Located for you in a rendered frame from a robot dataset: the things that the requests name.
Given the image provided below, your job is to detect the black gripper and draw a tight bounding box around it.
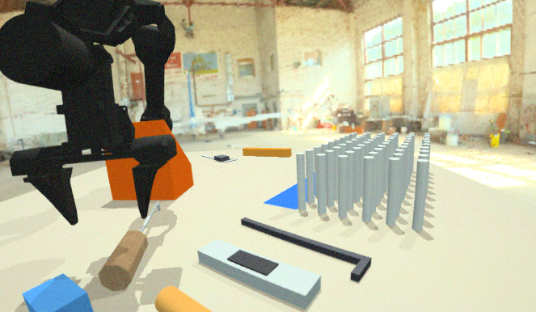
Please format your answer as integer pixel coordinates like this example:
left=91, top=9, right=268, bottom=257
left=9, top=92, right=177, bottom=226

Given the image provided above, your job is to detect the blue cube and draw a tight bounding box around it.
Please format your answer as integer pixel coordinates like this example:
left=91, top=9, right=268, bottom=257
left=22, top=273, right=94, bottom=312

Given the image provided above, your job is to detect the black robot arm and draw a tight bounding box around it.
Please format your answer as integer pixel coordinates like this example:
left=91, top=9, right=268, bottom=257
left=0, top=0, right=176, bottom=130

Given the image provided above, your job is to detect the orange-handled hammer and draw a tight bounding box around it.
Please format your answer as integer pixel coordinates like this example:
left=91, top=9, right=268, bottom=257
left=154, top=286, right=213, bottom=312

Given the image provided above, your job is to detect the wooden-handled tool with grey metal shaft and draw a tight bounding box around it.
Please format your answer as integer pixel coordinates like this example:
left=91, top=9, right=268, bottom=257
left=99, top=201, right=161, bottom=291

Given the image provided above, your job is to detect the orange rectangular bar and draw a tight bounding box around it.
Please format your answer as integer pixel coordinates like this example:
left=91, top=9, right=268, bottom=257
left=243, top=148, right=292, bottom=157

